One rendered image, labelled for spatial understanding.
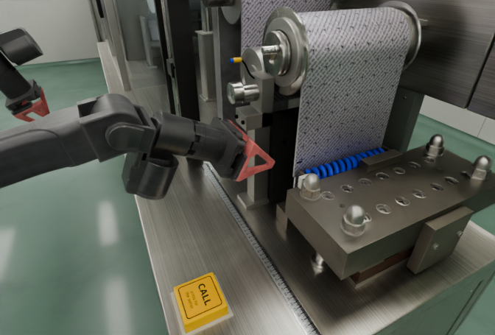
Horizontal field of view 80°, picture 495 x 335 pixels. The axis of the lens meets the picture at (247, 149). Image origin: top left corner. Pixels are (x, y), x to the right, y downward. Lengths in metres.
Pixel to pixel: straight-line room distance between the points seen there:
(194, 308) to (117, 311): 1.19
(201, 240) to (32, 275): 1.48
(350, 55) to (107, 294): 1.57
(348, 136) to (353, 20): 0.22
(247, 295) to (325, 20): 0.48
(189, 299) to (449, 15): 0.70
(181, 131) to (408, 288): 0.47
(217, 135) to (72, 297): 1.50
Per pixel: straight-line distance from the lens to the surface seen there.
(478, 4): 0.71
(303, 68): 0.50
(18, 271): 2.10
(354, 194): 0.57
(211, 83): 1.27
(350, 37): 0.56
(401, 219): 0.55
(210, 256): 0.61
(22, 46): 0.86
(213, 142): 0.44
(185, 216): 0.70
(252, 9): 0.71
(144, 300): 1.70
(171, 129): 0.42
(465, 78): 0.72
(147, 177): 0.45
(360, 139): 0.67
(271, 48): 0.51
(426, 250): 0.60
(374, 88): 0.64
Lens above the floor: 1.37
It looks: 31 degrees down
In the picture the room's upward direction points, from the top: straight up
